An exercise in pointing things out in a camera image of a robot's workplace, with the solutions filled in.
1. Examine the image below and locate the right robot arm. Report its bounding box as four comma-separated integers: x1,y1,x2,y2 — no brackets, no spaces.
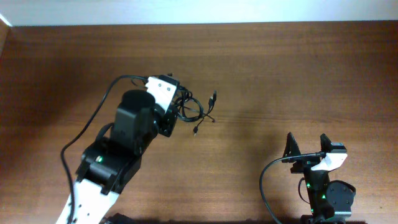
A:
282,133,356,223

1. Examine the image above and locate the black multi-head usb cable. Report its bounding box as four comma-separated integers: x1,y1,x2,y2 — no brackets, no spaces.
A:
172,90,218,137

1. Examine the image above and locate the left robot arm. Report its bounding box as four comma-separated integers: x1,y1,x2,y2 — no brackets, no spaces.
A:
57,88,177,223

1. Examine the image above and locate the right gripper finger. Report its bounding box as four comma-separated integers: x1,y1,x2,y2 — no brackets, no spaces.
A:
320,133,331,153
283,132,301,157

